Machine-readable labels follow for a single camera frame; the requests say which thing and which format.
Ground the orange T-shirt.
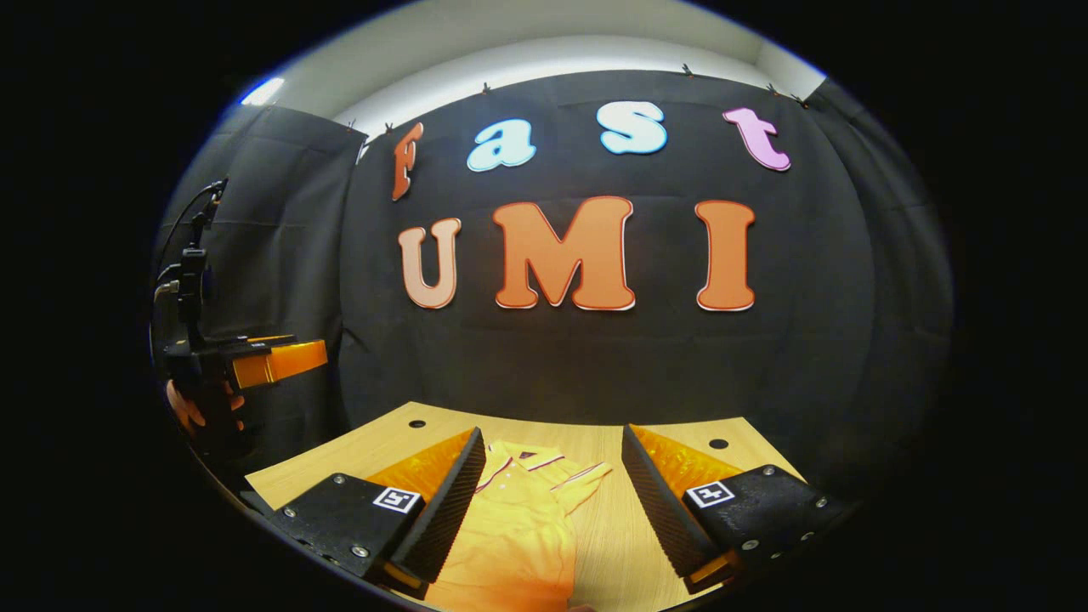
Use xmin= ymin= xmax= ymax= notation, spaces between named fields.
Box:
xmin=425 ymin=439 xmax=613 ymax=612

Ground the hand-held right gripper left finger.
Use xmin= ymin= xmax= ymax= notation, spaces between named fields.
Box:
xmin=246 ymin=427 xmax=488 ymax=592

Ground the ceiling light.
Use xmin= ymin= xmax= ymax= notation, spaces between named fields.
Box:
xmin=241 ymin=76 xmax=286 ymax=107

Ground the black backdrop cloth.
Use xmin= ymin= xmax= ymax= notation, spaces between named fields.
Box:
xmin=151 ymin=70 xmax=955 ymax=511

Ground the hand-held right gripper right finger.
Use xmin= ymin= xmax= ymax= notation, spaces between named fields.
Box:
xmin=620 ymin=423 xmax=851 ymax=596

